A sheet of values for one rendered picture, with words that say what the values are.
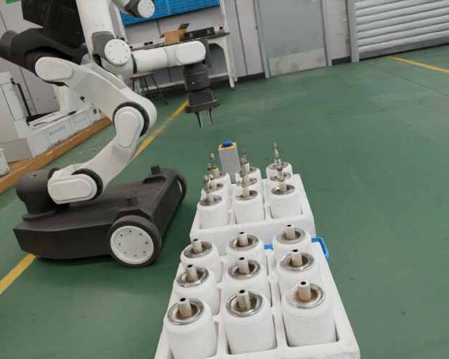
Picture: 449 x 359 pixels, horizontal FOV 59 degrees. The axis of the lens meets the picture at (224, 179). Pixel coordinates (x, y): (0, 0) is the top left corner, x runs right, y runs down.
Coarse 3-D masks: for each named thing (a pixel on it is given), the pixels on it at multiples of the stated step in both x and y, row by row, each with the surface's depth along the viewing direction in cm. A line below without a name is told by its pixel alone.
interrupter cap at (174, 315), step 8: (176, 304) 81; (192, 304) 80; (200, 304) 79; (168, 312) 79; (176, 312) 79; (192, 312) 78; (200, 312) 77; (168, 320) 77; (176, 320) 76; (184, 320) 76; (192, 320) 75
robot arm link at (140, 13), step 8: (112, 0) 167; (120, 0) 166; (128, 0) 168; (136, 0) 168; (144, 0) 169; (120, 8) 170; (128, 8) 168; (136, 8) 169; (144, 8) 171; (152, 8) 173; (136, 16) 172; (144, 16) 172
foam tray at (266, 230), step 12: (264, 180) 156; (300, 180) 149; (264, 192) 145; (300, 192) 139; (264, 204) 135; (300, 204) 132; (300, 216) 122; (312, 216) 121; (192, 228) 129; (216, 228) 126; (228, 228) 124; (240, 228) 123; (252, 228) 123; (264, 228) 123; (276, 228) 122; (300, 228) 122; (312, 228) 121; (204, 240) 125; (216, 240) 125; (228, 240) 125; (264, 240) 124
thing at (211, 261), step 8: (216, 248) 101; (184, 256) 99; (208, 256) 97; (216, 256) 99; (184, 264) 99; (200, 264) 96; (208, 264) 97; (216, 264) 99; (216, 272) 99; (216, 280) 100
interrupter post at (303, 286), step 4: (304, 280) 76; (300, 284) 75; (304, 284) 76; (308, 284) 74; (300, 288) 74; (304, 288) 74; (308, 288) 74; (300, 292) 75; (304, 292) 74; (308, 292) 75; (300, 296) 75; (304, 296) 75; (308, 296) 75
